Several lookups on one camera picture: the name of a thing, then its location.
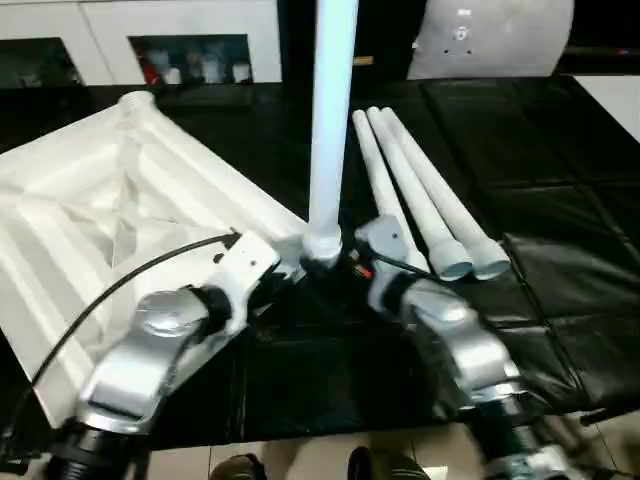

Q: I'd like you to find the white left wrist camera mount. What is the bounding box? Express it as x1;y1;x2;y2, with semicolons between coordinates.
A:
197;231;281;341

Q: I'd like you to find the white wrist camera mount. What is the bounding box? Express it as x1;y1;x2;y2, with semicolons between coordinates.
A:
197;231;281;341
355;217;407;274

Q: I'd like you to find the white plastic table top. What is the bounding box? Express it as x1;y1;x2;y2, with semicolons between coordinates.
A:
0;91;321;431

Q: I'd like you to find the dark robot right foot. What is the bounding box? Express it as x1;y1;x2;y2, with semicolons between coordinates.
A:
347;446;426;480

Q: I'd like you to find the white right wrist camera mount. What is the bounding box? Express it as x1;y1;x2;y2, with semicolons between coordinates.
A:
355;217;407;274

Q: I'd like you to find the dark robot foot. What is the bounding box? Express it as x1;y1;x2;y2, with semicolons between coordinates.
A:
209;452;266;480
347;446;426;480

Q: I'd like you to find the white flat board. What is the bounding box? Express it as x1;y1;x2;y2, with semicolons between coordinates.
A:
572;74;640;131

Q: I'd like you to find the grey padded backrest cushion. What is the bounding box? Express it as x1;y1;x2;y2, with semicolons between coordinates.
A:
407;0;576;81

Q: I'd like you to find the dark robot left foot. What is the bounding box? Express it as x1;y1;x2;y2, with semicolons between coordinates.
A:
209;452;266;480

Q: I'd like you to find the white glass-door cabinet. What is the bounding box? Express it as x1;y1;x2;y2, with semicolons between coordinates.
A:
0;0;284;89

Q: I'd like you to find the white plastic table leg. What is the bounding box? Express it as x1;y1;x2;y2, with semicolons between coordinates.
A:
302;0;360;271
382;106;511;280
351;110;431;274
365;106;475;281

